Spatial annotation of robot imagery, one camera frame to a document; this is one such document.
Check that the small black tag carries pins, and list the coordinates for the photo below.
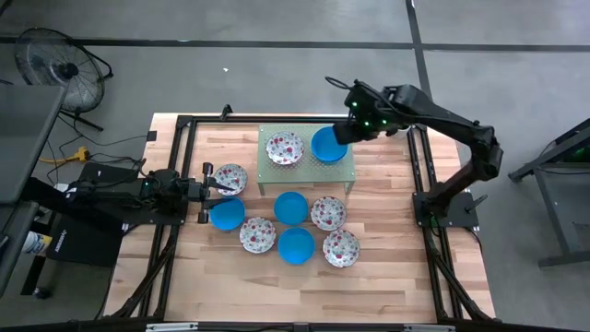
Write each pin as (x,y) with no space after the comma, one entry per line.
(151,136)

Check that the black clamp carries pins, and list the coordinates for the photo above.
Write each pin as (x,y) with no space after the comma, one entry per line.
(226,111)

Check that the dark metal table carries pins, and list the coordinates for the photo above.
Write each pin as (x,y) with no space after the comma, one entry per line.
(551,216)

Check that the black floor fan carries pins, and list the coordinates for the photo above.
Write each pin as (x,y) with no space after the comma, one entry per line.
(60,69)

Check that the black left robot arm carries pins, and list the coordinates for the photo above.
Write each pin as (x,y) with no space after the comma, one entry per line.
(115,196)

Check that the floral bowl red outside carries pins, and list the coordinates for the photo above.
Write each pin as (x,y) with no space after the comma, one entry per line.
(285,147)
(257,235)
(341,248)
(328,213)
(232,180)

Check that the grey desk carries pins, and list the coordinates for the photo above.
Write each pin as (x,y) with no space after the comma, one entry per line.
(23,138)

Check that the blue plastic bowl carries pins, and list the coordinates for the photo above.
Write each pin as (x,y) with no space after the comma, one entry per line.
(325,148)
(291,208)
(228,216)
(296,245)

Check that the white yellow container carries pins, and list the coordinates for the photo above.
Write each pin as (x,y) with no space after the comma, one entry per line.
(34,243)

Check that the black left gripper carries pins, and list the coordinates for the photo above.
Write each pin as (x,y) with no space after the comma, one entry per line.
(193,191)

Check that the yellow power plug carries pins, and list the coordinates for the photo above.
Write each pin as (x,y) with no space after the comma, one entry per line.
(74,156)

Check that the silver bracket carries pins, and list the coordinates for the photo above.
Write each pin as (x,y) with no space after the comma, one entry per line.
(429,328)
(171,327)

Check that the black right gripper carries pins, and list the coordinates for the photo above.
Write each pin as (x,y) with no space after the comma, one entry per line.
(369,115)

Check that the green perforated metal rack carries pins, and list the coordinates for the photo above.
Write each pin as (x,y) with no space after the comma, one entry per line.
(304,174)

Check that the black equipment case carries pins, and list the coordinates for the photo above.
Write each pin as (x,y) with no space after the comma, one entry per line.
(83,244)

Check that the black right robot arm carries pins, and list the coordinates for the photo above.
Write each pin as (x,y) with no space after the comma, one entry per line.
(461,124)

